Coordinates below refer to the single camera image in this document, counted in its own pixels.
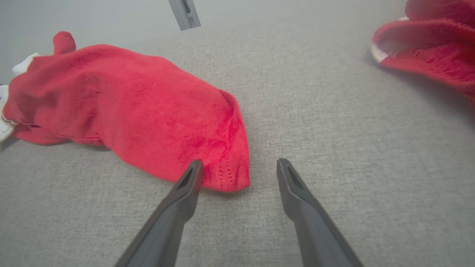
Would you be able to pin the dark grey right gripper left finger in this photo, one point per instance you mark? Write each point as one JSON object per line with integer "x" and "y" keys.
{"x": 167, "y": 230}

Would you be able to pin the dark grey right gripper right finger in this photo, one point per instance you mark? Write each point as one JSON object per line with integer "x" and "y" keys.
{"x": 315, "y": 230}

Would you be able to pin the red garment with white trim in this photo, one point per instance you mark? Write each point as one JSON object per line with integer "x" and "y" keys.
{"x": 130, "y": 104}
{"x": 438, "y": 55}

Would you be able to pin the grey aluminium rail post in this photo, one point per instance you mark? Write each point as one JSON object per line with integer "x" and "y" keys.
{"x": 183, "y": 15}

